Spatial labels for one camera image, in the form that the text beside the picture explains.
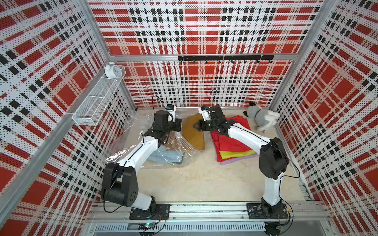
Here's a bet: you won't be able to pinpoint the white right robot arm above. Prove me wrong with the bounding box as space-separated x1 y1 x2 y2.
193 105 289 218

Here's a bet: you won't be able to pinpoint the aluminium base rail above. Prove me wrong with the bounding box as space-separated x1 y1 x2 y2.
83 201 336 236

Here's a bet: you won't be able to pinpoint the clear plastic vacuum bag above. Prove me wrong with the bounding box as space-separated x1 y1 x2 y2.
105 109 201 169

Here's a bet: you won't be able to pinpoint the purple trousers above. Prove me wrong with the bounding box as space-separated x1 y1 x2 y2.
220 153 258 165

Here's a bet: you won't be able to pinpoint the light blue garment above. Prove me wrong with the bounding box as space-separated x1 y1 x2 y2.
148 146 184 165

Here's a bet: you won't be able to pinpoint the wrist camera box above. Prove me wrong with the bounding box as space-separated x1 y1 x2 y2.
166 104 177 122
198 105 211 121

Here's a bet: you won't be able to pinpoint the white wire wall shelf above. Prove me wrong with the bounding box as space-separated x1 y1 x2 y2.
72 66 126 126

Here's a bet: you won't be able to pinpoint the brown trousers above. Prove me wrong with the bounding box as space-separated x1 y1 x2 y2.
182 114 205 151

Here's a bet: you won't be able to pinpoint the grey white plush toy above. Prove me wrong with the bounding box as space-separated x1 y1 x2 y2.
243 101 281 132

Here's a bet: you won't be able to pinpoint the lime green trousers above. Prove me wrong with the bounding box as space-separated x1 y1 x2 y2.
219 149 256 160

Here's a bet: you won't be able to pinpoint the black wall hook rail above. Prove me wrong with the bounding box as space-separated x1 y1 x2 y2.
178 55 274 62

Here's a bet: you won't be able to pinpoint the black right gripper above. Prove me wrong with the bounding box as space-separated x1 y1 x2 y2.
193 118 219 131

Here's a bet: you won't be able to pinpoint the white alarm clock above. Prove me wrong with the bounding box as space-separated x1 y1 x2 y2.
104 62 122 79

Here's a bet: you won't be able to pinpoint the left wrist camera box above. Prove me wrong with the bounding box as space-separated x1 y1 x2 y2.
166 104 177 122

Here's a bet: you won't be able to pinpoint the red trousers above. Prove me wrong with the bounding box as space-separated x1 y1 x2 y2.
214 141 233 162
211 116 252 152

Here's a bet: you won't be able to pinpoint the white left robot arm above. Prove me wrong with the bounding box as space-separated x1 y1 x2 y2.
101 104 182 219

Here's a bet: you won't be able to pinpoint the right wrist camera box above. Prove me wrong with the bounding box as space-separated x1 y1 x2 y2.
198 105 211 121

